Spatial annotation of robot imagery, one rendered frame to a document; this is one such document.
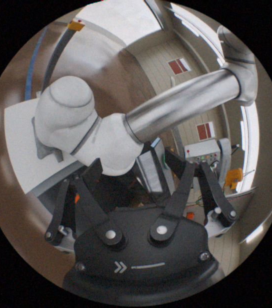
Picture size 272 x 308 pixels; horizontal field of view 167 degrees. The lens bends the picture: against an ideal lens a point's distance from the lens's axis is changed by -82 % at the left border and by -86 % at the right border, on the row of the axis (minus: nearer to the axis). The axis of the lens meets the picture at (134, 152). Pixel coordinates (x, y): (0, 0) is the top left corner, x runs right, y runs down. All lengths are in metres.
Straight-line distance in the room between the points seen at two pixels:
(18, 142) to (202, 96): 0.59
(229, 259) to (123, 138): 6.06
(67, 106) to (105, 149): 0.14
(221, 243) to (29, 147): 6.21
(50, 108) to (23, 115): 0.30
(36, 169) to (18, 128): 0.18
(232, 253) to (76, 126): 6.22
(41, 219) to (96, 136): 1.27
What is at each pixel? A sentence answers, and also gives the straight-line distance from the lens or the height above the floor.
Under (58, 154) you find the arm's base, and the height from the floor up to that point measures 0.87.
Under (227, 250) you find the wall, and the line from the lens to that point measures 6.01.
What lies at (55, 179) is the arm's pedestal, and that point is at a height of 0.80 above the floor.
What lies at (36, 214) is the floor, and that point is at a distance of 1.37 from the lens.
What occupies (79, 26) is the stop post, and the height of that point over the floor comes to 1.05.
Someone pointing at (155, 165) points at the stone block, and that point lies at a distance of 1.11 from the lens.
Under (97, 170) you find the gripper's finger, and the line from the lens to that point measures 0.17.
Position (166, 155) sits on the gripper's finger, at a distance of 0.18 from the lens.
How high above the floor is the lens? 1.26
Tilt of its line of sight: 35 degrees down
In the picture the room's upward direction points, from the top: 76 degrees clockwise
